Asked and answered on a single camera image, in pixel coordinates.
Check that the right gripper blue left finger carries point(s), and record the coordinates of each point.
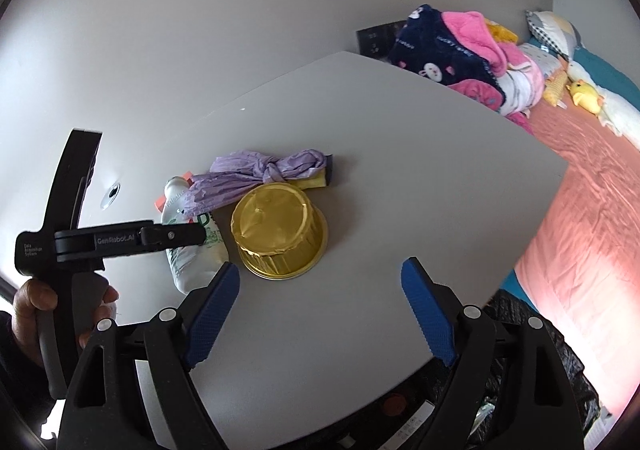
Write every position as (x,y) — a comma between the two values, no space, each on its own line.
(206,311)

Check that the teal pillow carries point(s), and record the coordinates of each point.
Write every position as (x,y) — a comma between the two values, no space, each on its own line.
(558,73)

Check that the white goose plush toy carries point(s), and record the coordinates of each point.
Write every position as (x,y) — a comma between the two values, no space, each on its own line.
(620,117)

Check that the gold foil container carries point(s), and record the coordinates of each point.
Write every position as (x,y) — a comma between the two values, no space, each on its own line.
(279,233)

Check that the left bare hand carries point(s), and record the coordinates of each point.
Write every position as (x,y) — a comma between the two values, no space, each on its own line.
(36,296)

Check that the black trash bag bin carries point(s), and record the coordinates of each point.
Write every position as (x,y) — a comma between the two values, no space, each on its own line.
(537,384)

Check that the yellow paper piece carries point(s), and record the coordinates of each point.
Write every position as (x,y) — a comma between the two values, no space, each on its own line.
(320,180)

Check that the navy patterned blanket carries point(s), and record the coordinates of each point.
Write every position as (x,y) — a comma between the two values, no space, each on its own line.
(426,46)

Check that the table cable hole grommet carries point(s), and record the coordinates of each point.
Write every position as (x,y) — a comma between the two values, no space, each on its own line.
(110,195)

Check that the black wall socket panel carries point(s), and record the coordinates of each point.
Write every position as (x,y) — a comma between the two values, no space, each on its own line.
(376,42)

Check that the white milk bottle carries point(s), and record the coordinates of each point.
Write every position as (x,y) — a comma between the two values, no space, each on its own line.
(194,266)

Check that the pink bed sheet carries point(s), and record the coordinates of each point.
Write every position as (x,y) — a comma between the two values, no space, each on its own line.
(581,270)

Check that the pink fleece garment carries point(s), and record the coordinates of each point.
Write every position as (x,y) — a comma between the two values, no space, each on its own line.
(471,31)

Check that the yellow duck plush toy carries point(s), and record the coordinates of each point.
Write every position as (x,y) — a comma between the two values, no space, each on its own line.
(585,96)

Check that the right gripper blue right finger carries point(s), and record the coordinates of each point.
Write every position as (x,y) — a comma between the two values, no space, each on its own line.
(434,306)

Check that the purple plastic bag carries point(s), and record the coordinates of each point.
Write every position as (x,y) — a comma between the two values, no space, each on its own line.
(231,176)

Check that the checkered grey pillow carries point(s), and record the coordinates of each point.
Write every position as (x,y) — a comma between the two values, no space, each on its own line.
(555,32)

